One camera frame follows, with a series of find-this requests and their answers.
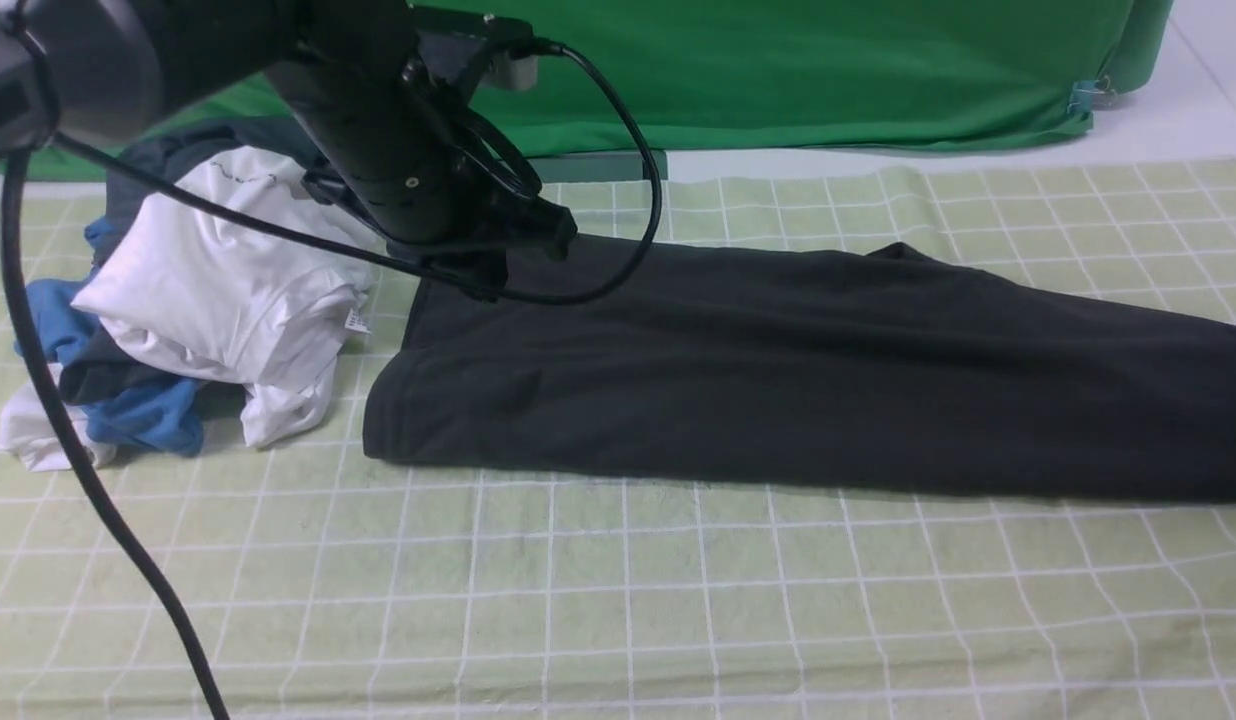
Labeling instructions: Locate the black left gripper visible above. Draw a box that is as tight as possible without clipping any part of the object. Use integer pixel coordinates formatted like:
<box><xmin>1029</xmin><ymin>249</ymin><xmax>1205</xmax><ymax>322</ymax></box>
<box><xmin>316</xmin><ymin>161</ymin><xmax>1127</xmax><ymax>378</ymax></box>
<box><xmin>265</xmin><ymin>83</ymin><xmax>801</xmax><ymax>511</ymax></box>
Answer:
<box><xmin>266</xmin><ymin>36</ymin><xmax>578</xmax><ymax>304</ymax></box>

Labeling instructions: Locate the dark gray long-sleeve shirt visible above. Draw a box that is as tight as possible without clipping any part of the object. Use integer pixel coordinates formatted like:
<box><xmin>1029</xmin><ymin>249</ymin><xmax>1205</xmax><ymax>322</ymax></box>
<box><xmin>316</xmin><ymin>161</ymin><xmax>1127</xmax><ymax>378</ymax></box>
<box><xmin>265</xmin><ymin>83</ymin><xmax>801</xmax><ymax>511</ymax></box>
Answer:
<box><xmin>363</xmin><ymin>243</ymin><xmax>1236</xmax><ymax>503</ymax></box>

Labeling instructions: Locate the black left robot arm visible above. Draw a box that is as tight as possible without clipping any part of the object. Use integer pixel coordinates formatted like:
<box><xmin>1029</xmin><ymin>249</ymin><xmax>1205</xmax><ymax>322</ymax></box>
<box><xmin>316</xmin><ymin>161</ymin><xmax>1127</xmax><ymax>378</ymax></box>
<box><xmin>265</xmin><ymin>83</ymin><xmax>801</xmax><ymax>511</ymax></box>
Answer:
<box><xmin>0</xmin><ymin>1</ymin><xmax>578</xmax><ymax>299</ymax></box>

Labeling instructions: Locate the white shirt in pile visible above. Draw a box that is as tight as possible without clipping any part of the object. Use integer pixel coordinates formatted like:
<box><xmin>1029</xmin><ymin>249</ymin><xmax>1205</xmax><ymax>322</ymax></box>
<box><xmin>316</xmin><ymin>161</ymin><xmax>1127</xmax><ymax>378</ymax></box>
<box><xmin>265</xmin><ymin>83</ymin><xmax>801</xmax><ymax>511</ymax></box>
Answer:
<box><xmin>0</xmin><ymin>147</ymin><xmax>379</xmax><ymax>471</ymax></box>

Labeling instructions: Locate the green base bar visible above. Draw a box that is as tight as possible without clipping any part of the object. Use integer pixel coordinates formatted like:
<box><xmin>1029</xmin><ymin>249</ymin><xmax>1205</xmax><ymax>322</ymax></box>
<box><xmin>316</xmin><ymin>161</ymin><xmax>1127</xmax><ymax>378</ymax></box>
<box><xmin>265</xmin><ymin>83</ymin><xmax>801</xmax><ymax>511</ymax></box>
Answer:
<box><xmin>528</xmin><ymin>149</ymin><xmax>651</xmax><ymax>184</ymax></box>

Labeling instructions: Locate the green backdrop cloth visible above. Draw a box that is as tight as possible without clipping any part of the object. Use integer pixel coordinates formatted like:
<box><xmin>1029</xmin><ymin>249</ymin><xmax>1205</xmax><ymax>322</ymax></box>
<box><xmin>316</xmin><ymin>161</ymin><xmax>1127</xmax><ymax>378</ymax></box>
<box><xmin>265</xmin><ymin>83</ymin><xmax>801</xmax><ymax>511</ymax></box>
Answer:
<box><xmin>23</xmin><ymin>0</ymin><xmax>1174</xmax><ymax>183</ymax></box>

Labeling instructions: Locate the blue garment in pile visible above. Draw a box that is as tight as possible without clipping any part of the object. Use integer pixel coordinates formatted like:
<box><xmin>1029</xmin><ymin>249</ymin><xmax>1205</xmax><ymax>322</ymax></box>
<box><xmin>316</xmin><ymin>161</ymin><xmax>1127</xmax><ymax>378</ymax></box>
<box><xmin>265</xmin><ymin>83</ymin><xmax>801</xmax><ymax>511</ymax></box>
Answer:
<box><xmin>25</xmin><ymin>269</ymin><xmax>205</xmax><ymax>457</ymax></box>

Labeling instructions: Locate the green checkered tablecloth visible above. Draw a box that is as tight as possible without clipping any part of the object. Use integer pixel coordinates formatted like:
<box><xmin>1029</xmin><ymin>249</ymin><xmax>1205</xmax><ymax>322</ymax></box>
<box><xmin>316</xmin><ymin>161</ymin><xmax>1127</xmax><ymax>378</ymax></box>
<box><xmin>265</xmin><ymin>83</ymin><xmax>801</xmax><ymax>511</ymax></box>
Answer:
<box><xmin>0</xmin><ymin>158</ymin><xmax>1236</xmax><ymax>719</ymax></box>

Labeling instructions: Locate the dark gray garment in pile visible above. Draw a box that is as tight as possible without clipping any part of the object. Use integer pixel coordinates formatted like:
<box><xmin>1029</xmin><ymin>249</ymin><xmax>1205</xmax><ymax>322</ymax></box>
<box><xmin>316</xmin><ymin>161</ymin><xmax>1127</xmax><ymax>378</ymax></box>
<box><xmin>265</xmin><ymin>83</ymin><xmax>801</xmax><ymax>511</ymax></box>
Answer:
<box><xmin>57</xmin><ymin>117</ymin><xmax>323</xmax><ymax>406</ymax></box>

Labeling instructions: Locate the metal binder clip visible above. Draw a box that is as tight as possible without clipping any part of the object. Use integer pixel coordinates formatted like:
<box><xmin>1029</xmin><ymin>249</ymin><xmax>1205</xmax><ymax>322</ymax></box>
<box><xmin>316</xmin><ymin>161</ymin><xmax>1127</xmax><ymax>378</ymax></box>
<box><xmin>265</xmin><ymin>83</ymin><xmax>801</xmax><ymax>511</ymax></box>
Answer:
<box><xmin>1065</xmin><ymin>77</ymin><xmax>1119</xmax><ymax>115</ymax></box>

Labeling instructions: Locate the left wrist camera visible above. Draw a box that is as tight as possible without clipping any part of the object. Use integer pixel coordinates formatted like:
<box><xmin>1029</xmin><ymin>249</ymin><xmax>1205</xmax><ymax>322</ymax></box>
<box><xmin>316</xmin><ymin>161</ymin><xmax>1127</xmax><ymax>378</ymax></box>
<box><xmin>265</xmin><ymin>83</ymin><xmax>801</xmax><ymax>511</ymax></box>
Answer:
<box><xmin>413</xmin><ymin>5</ymin><xmax>539</xmax><ymax>98</ymax></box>

